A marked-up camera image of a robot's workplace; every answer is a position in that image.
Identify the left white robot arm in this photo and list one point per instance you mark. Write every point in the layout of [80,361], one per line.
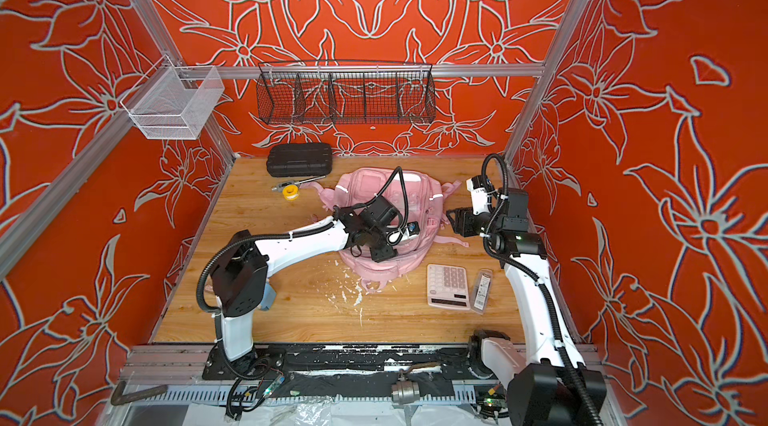
[235,281]

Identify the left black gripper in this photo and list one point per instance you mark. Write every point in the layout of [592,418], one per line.
[385,252]

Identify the pink desk calculator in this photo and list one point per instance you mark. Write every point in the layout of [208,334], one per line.
[447,287]

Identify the metal pipe fitting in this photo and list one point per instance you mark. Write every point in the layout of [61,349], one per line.
[405,392]

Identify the yellow tape roll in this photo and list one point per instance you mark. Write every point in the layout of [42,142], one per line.
[291,192]

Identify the white wire wall basket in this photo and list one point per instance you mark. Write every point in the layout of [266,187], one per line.
[170,103]

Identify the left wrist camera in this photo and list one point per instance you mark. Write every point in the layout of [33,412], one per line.
[412,230]

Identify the black wire wall basket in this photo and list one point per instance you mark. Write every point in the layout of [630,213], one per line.
[355,93]

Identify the black plastic case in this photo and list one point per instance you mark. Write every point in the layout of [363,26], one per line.
[300,160]

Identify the pink student backpack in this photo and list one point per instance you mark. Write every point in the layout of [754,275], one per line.
[376,196]

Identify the rusty allen key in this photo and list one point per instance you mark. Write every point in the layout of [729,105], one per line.
[120,396]

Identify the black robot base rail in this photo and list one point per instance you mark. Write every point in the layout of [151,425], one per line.
[355,370]

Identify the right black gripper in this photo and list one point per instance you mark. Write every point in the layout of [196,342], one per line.
[464,222]

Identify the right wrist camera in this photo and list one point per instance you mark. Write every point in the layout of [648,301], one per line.
[480,197]

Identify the light blue pencil sharpener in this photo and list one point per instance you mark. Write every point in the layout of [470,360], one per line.
[268,298]

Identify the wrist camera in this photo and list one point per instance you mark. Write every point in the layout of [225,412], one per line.
[480,197]
[412,230]

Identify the grey metal tool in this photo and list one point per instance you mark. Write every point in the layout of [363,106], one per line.
[296,182]

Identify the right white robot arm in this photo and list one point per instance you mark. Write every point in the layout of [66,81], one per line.
[549,382]

